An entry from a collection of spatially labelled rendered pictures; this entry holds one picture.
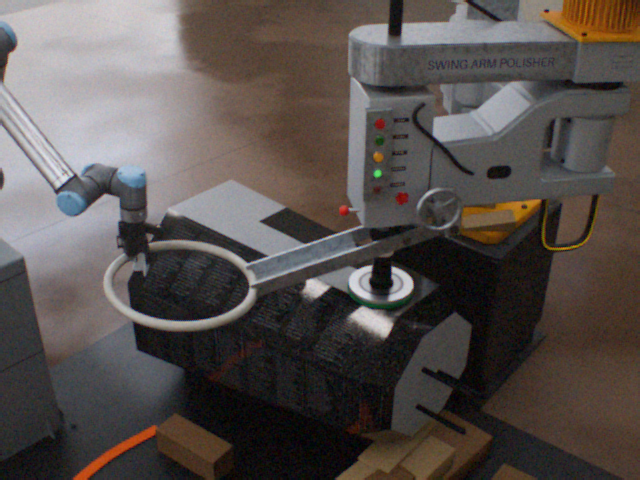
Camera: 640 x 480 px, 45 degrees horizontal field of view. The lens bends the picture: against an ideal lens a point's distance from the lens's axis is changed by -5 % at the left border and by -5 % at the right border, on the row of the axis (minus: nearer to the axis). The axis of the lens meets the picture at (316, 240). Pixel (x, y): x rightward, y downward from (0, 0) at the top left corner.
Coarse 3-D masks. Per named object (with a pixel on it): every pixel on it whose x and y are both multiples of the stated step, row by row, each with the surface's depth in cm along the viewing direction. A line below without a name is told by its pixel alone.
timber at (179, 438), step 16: (176, 416) 314; (160, 432) 307; (176, 432) 307; (192, 432) 307; (208, 432) 307; (160, 448) 312; (176, 448) 304; (192, 448) 299; (208, 448) 300; (224, 448) 300; (192, 464) 303; (208, 464) 295; (224, 464) 300
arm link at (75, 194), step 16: (0, 80) 237; (0, 96) 235; (0, 112) 235; (16, 112) 236; (16, 128) 237; (32, 128) 239; (32, 144) 238; (48, 144) 241; (32, 160) 240; (48, 160) 240; (48, 176) 241; (64, 176) 241; (64, 192) 240; (80, 192) 243; (96, 192) 248; (64, 208) 243; (80, 208) 242
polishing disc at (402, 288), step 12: (360, 276) 272; (396, 276) 272; (408, 276) 272; (360, 288) 266; (372, 288) 266; (396, 288) 266; (408, 288) 266; (372, 300) 261; (384, 300) 261; (396, 300) 261
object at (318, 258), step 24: (432, 216) 266; (336, 240) 263; (360, 240) 265; (384, 240) 254; (408, 240) 254; (264, 264) 262; (288, 264) 264; (312, 264) 253; (336, 264) 254; (264, 288) 254
